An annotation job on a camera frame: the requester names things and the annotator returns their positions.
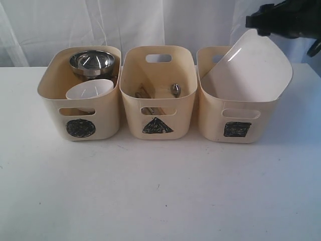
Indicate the stainless steel spoon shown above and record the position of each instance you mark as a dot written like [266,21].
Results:
[175,90]

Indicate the cream bin with triangle mark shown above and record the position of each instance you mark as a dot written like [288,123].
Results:
[160,67]

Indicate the white backdrop curtain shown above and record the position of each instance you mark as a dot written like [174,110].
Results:
[32,32]

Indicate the small stainless steel fork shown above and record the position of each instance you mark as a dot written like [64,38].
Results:
[141,95]

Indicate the cream bin with square mark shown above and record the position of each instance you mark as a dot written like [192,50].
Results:
[228,121]

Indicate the stainless steel bowl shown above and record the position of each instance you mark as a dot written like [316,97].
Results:
[92,63]

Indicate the white square plate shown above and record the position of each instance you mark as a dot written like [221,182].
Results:
[253,70]

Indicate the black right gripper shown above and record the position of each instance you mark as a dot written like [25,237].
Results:
[294,19]

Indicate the cream bin with circle mark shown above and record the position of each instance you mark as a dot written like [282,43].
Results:
[81,119]

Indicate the white plastic bowl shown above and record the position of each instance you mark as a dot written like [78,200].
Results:
[92,89]

